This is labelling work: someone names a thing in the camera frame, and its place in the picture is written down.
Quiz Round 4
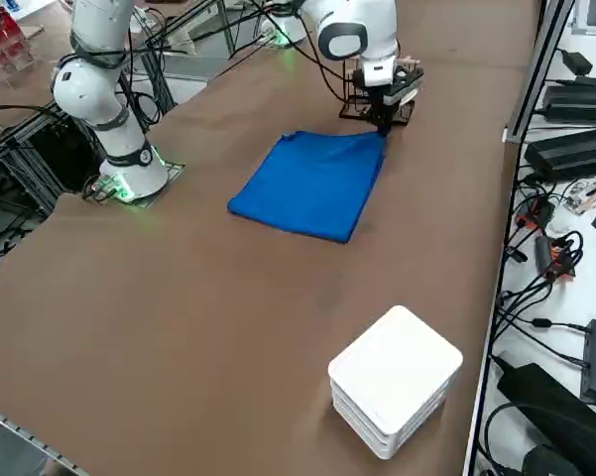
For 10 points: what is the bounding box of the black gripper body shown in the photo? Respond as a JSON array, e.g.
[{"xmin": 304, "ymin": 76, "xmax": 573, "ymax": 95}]
[{"xmin": 364, "ymin": 86, "xmax": 397, "ymax": 119}]

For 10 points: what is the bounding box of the blue towel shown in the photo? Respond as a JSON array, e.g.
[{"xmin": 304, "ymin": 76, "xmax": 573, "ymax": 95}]
[{"xmin": 226, "ymin": 129, "xmax": 391, "ymax": 245}]

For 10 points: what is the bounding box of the black hub with red ports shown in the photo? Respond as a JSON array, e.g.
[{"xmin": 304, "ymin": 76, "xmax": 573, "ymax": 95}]
[{"xmin": 518, "ymin": 195, "xmax": 556, "ymax": 230}]

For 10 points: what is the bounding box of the long ribbed black power brick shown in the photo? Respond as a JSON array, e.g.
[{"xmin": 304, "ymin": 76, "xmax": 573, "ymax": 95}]
[{"xmin": 524, "ymin": 126, "xmax": 596, "ymax": 182}]

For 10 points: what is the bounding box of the flat black power brick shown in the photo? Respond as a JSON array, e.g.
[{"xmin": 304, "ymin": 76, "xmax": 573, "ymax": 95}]
[{"xmin": 542, "ymin": 83, "xmax": 596, "ymax": 125}]

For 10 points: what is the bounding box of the small black power adapter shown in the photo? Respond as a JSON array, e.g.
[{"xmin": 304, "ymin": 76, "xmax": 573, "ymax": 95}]
[{"xmin": 559, "ymin": 49, "xmax": 595, "ymax": 75}]

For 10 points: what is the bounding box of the grey adapter with orange plugs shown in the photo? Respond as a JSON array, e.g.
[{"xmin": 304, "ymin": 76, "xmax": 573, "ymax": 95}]
[{"xmin": 534, "ymin": 235, "xmax": 584, "ymax": 282}]

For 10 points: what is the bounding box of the bare circuit board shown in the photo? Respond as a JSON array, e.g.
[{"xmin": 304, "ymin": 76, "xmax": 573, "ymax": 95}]
[{"xmin": 564, "ymin": 176, "xmax": 596, "ymax": 217}]

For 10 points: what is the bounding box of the clear shelf with red packets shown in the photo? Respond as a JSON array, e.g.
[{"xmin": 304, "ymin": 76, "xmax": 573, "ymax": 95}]
[{"xmin": 0, "ymin": 5, "xmax": 45, "ymax": 89}]

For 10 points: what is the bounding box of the black wire cup rack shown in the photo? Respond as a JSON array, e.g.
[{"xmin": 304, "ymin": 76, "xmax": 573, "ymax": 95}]
[{"xmin": 338, "ymin": 54, "xmax": 422, "ymax": 128}]

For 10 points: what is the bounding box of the aluminium profile post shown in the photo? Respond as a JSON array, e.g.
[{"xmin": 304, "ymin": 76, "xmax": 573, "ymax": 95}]
[{"xmin": 503, "ymin": 0, "xmax": 576, "ymax": 145}]

